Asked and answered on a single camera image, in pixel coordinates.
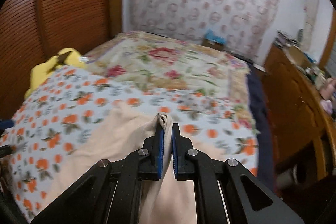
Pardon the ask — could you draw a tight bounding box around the peach printed t-shirt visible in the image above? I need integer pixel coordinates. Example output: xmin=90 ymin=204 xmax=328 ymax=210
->
xmin=41 ymin=102 xmax=229 ymax=224

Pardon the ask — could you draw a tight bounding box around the stack of folded clothes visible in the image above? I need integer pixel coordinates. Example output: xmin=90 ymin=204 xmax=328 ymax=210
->
xmin=273 ymin=31 xmax=299 ymax=48

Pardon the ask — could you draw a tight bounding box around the orange print white blanket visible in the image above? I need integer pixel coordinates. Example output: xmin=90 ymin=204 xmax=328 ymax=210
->
xmin=1 ymin=66 xmax=258 ymax=222

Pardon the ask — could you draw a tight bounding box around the navy blue bed sheet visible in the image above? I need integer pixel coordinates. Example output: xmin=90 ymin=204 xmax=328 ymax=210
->
xmin=247 ymin=64 xmax=276 ymax=192

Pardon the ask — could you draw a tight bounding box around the yellow pikachu plush toy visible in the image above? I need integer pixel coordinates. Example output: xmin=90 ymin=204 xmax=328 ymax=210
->
xmin=24 ymin=48 xmax=89 ymax=99

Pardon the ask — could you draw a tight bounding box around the long wooden cabinet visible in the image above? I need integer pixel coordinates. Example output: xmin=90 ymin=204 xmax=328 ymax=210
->
xmin=262 ymin=45 xmax=335 ymax=180

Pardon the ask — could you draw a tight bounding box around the pink tissue pack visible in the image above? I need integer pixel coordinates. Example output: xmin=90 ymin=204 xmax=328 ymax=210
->
xmin=320 ymin=100 xmax=334 ymax=115

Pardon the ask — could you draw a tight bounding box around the brown louvered wardrobe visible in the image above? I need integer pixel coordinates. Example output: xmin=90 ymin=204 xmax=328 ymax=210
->
xmin=1 ymin=0 xmax=122 ymax=119

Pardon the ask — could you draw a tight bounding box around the floral beige bed quilt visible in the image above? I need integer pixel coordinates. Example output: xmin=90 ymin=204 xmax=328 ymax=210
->
xmin=85 ymin=31 xmax=252 ymax=120

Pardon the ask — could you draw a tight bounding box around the cardboard box with blue cloth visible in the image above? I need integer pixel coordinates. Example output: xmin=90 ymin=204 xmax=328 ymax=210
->
xmin=202 ymin=29 xmax=226 ymax=51

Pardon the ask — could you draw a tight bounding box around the open cardboard box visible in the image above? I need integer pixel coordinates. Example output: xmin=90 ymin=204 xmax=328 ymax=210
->
xmin=284 ymin=46 xmax=311 ymax=68

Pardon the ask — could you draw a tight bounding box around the beige tied window curtain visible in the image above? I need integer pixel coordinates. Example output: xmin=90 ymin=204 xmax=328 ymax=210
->
xmin=301 ymin=0 xmax=319 ymax=52

